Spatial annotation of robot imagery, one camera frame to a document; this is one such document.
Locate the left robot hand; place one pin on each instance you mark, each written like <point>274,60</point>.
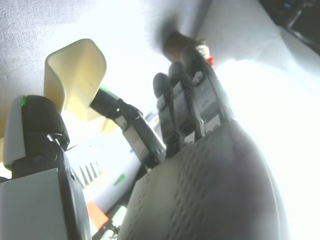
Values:
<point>200,187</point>

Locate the cream plastic dustpan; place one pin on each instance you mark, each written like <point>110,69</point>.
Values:
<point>75,75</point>

